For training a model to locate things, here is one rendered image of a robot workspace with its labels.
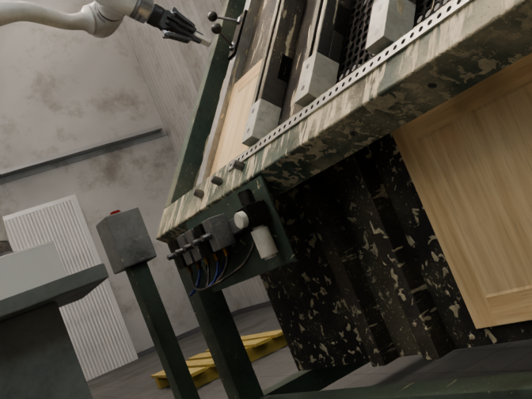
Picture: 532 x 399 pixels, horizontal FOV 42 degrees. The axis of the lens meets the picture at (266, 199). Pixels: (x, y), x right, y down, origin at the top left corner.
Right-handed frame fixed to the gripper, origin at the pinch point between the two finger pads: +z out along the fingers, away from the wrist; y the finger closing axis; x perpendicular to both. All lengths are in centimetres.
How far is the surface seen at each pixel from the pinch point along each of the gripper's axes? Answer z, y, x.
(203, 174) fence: 12, 53, 7
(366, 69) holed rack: 10, 60, 97
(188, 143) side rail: 11.1, 31.8, -17.0
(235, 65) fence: 12.5, 8.5, 7.0
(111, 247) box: -5, 79, -16
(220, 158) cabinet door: 14, 48, 13
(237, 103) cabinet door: 14.0, 27.7, 14.9
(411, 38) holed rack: 10, 61, 112
